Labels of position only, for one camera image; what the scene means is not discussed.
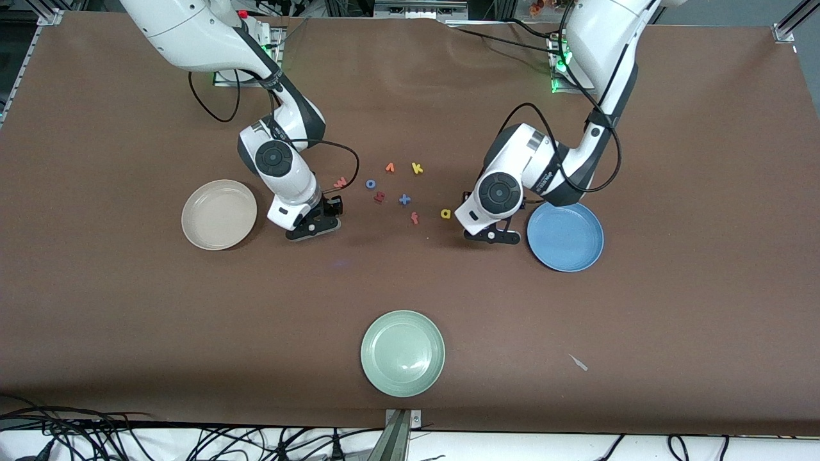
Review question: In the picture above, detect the blue plate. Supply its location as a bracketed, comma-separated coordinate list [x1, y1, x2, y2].
[527, 200, 605, 273]

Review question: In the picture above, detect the brown table cover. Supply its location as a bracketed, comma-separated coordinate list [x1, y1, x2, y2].
[0, 12, 820, 437]

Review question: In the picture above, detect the beige plate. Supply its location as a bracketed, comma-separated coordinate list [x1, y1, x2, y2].
[181, 179, 258, 251]

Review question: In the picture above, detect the green plate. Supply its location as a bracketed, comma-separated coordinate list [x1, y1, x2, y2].
[360, 310, 446, 398]

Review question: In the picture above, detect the grey metal box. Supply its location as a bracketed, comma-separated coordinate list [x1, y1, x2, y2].
[375, 0, 468, 20]

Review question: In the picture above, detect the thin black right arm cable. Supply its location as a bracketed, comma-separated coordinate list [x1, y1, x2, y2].
[288, 138, 360, 195]

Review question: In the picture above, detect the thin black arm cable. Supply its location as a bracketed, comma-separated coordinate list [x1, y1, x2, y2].
[288, 138, 360, 195]
[497, 102, 577, 193]

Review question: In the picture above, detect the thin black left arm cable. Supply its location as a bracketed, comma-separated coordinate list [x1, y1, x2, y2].
[497, 102, 577, 193]

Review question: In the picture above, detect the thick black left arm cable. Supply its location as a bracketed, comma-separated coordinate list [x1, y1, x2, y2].
[559, 0, 623, 194]

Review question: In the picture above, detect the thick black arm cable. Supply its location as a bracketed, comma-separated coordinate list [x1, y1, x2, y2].
[559, 0, 623, 194]
[188, 69, 242, 124]

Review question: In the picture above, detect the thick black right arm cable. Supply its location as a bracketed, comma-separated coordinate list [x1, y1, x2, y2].
[188, 69, 242, 124]

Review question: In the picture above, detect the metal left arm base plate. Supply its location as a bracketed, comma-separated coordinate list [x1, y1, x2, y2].
[550, 35, 600, 96]

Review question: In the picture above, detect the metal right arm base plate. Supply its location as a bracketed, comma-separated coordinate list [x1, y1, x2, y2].
[213, 27, 284, 88]

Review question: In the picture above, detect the black base cable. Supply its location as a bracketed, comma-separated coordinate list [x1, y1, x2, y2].
[447, 18, 564, 57]

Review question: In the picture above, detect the black frame post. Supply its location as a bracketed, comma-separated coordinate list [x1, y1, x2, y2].
[468, 0, 516, 20]
[325, 0, 375, 19]

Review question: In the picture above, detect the grey metal camera bracket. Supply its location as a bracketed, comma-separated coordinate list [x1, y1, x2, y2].
[375, 408, 423, 461]

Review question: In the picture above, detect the aluminium frame profile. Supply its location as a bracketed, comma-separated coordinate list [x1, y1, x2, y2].
[772, 0, 820, 44]
[0, 8, 65, 125]

